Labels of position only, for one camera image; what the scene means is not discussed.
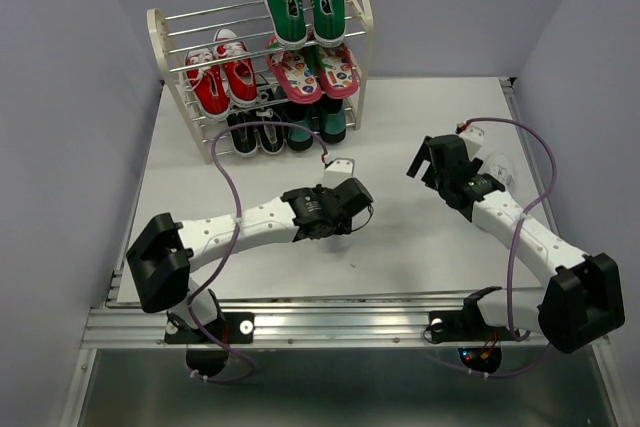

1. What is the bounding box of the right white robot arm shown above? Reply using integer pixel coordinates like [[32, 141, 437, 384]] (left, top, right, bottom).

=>
[[407, 134, 625, 354]]

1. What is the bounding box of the black canvas sneaker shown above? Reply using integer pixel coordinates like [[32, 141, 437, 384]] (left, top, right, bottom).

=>
[[226, 112, 257, 157], [253, 89, 285, 155]]

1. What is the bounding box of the green sneaker left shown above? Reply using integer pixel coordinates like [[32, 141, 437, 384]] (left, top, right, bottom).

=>
[[263, 0, 307, 50]]

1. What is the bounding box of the teal suede shoe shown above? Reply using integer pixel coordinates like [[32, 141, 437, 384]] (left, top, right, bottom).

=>
[[282, 102, 313, 152], [317, 96, 347, 144]]

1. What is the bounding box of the green sneaker right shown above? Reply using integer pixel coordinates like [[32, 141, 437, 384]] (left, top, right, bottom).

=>
[[309, 0, 346, 48]]

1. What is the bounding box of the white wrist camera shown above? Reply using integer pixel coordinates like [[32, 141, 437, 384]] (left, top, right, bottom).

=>
[[320, 157, 355, 189], [456, 123, 485, 160]]

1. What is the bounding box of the pink patterned slipper right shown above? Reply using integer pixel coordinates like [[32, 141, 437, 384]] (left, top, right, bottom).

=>
[[315, 43, 359, 100]]

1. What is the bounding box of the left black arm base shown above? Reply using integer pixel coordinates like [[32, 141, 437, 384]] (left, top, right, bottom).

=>
[[164, 311, 257, 384]]

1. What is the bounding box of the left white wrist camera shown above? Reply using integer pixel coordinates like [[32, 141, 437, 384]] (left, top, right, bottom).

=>
[[320, 157, 355, 189]]

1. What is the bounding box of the cream metal shoe shelf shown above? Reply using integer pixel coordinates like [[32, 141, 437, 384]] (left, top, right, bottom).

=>
[[146, 0, 375, 164]]

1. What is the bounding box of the pink patterned slipper left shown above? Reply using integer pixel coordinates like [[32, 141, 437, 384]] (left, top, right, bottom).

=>
[[265, 36, 322, 105]]

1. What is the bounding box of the teal suede shoe left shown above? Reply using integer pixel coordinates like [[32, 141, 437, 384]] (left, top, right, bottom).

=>
[[282, 102, 313, 152]]

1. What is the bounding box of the aluminium table frame rail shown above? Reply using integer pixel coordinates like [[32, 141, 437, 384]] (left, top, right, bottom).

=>
[[83, 77, 571, 349]]

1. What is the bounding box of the red canvas sneaker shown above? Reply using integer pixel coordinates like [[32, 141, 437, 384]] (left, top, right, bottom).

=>
[[214, 28, 258, 108], [185, 47, 230, 121]]

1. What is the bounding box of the teal suede shoe right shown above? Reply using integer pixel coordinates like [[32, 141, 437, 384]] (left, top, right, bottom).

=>
[[317, 96, 347, 144]]

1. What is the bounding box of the green sneaker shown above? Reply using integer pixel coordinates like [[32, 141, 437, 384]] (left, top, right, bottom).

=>
[[263, 0, 307, 50], [309, 0, 346, 48]]

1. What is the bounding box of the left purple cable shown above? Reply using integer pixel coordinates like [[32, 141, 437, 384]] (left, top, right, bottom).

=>
[[187, 121, 334, 383]]

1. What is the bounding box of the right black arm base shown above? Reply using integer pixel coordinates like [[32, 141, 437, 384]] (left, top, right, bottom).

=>
[[422, 286, 514, 377]]

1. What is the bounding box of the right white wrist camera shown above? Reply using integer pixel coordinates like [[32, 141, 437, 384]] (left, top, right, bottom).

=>
[[456, 123, 485, 160]]

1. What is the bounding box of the pink patterned slipper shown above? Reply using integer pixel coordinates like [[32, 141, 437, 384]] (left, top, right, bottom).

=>
[[265, 36, 322, 105], [315, 43, 359, 100]]

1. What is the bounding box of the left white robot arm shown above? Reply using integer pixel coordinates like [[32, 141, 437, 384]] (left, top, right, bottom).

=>
[[126, 177, 373, 313]]

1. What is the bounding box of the white fashion sneaker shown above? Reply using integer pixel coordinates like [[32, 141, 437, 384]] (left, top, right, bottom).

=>
[[482, 152, 515, 190]]

